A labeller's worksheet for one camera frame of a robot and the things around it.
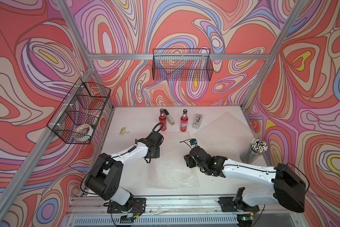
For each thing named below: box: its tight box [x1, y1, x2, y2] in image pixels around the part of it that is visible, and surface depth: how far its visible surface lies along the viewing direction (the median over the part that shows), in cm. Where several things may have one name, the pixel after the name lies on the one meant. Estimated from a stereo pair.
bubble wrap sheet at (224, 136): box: [192, 111, 258, 161], surface depth 103 cm
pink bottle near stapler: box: [158, 108, 167, 132], surface depth 97 cm
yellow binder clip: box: [119, 126, 130, 135], surface depth 106 cm
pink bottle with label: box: [179, 108, 189, 133], surface depth 98 cm
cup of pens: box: [239, 137, 269, 165], surface depth 79 cm
